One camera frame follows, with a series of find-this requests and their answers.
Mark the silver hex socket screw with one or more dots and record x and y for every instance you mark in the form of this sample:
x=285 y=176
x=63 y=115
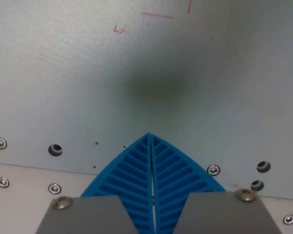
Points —
x=213 y=169
x=0 y=142
x=2 y=182
x=54 y=188
x=289 y=219

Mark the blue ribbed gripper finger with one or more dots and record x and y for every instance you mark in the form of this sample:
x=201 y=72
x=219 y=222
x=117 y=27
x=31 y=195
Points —
x=127 y=175
x=175 y=175

